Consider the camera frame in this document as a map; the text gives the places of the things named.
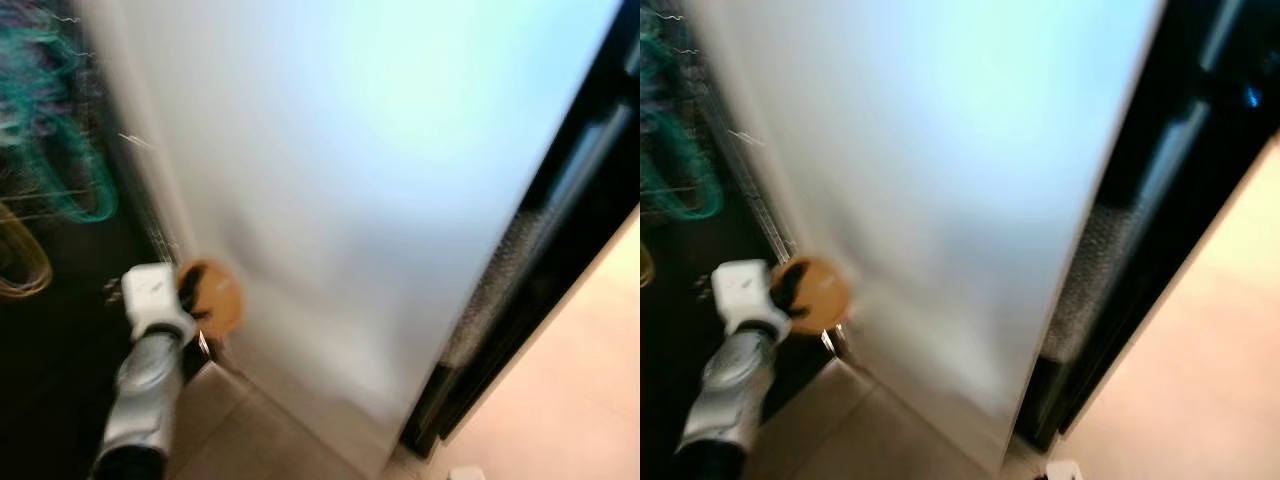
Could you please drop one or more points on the round orange bowl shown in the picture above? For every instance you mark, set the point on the round orange bowl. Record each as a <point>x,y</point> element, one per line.
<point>223,300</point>
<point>828,293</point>

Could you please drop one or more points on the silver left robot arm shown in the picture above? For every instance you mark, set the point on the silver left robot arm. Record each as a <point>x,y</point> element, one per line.
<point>730,395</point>
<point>140,400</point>

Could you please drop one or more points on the white fridge cabinet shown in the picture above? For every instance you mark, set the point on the white fridge cabinet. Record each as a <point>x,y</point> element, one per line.
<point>930,200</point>
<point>350,200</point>

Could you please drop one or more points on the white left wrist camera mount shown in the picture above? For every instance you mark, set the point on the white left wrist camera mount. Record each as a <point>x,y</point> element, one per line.
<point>150,295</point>
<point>742,292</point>

